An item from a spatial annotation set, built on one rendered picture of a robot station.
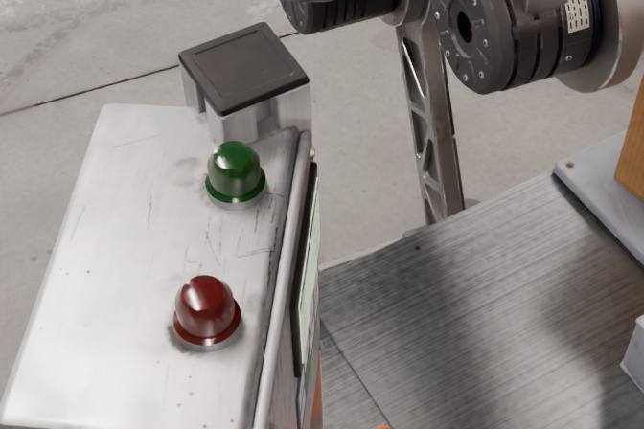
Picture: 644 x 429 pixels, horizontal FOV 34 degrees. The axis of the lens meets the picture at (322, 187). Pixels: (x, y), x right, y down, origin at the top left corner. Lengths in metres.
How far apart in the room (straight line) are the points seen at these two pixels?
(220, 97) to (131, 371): 0.13
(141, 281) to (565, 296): 0.85
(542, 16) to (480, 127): 1.55
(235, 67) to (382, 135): 2.06
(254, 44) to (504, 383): 0.74
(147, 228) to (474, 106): 2.20
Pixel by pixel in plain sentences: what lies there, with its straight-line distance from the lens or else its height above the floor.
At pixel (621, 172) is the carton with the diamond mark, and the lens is 1.31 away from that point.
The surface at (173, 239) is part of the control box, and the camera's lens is 0.44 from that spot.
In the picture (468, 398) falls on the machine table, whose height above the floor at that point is 0.83.
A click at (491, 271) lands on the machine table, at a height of 0.83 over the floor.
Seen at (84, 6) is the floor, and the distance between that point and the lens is 2.98.
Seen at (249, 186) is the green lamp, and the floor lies 1.49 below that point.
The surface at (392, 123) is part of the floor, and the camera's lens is 2.55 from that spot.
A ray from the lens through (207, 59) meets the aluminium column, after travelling 0.47.
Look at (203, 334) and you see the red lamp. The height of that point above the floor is 1.48.
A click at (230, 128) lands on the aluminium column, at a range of 0.46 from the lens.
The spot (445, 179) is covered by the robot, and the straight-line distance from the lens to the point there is 1.66.
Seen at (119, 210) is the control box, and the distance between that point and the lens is 0.45.
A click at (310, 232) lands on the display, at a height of 1.45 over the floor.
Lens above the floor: 1.81
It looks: 49 degrees down
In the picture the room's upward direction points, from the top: 2 degrees counter-clockwise
